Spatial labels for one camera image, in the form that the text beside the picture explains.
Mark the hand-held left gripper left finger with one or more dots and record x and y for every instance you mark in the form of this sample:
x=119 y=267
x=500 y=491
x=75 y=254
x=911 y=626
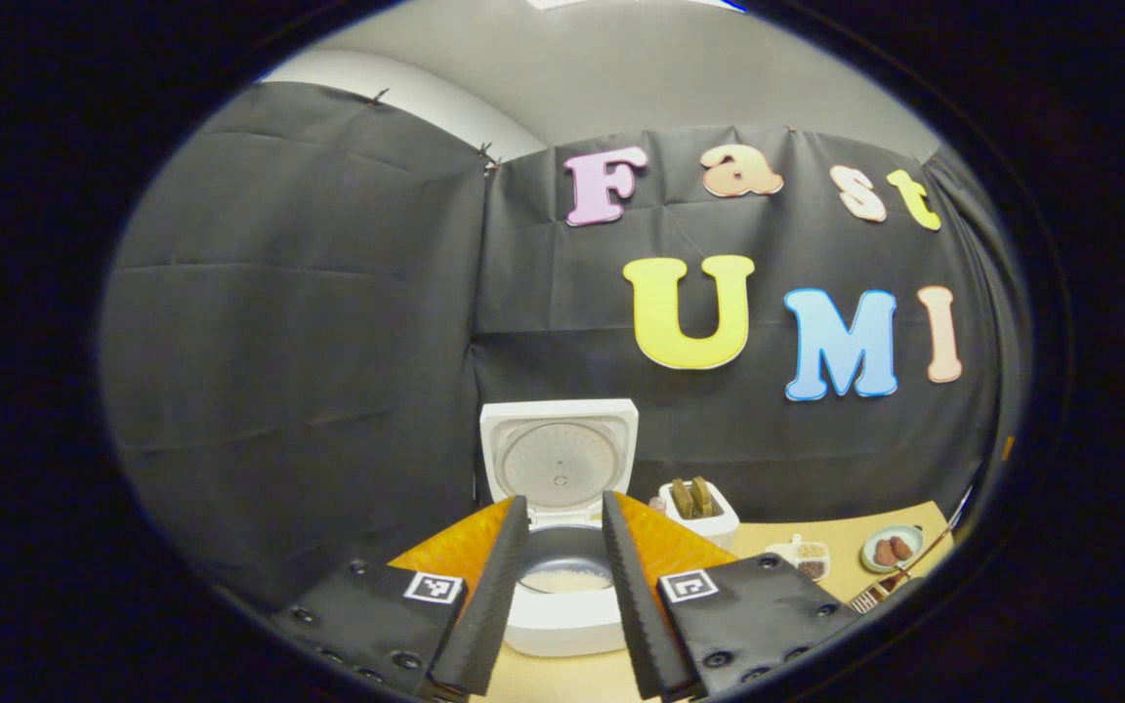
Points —
x=489 y=605

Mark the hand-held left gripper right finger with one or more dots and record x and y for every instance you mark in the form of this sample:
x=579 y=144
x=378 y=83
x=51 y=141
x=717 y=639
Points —
x=636 y=605

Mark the white rice cooker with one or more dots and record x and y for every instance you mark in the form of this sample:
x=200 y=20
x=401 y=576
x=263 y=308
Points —
x=562 y=625

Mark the brown wooden spoon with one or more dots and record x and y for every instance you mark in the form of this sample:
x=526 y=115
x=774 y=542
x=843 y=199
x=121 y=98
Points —
x=924 y=558

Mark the clear bottle red label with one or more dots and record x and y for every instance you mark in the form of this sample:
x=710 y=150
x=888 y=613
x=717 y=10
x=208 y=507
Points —
x=658 y=504

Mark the white toaster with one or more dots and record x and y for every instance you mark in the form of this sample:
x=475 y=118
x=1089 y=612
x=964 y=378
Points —
x=714 y=527

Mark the toast slice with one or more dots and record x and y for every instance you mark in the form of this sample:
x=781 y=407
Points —
x=683 y=498
x=703 y=496

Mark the white divided bean dish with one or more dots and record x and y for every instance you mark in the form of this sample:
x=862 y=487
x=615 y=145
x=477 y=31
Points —
x=797 y=557

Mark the pale green plate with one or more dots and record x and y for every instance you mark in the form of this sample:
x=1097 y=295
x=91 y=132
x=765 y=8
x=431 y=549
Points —
x=866 y=553

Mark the red meat slice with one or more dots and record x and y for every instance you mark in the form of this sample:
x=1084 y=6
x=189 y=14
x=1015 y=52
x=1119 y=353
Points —
x=904 y=547
x=885 y=554

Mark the black backdrop cloth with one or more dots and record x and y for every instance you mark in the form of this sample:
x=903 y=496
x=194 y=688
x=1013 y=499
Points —
x=328 y=342

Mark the black backdrop clip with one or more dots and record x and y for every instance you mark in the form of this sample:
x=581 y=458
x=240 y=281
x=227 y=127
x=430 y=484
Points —
x=379 y=96
x=489 y=156

